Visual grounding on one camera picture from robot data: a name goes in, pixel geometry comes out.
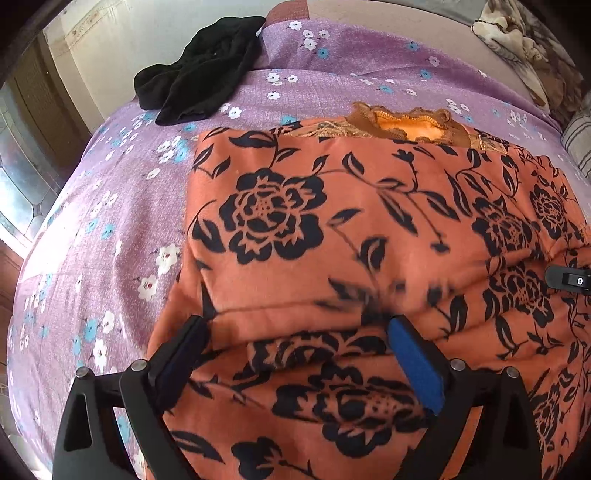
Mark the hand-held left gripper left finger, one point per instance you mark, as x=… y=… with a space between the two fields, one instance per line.
x=184 y=353

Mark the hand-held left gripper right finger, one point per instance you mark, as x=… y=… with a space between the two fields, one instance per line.
x=415 y=364

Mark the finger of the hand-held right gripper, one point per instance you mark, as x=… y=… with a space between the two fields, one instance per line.
x=572 y=279

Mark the orange black floral garment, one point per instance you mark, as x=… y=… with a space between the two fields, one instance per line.
x=369 y=221

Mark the striped beige pillow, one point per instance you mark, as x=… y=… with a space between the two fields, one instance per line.
x=579 y=143

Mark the patterned glass door panel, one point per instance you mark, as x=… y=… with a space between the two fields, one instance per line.
x=18 y=161

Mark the brown cream plush blanket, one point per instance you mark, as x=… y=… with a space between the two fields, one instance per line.
x=508 y=32

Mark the black cloth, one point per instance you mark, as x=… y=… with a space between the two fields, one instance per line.
x=203 y=69

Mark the purple floral bedsheet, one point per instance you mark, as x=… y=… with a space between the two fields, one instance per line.
x=346 y=60

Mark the dark wooden door frame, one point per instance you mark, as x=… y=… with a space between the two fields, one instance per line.
x=51 y=92

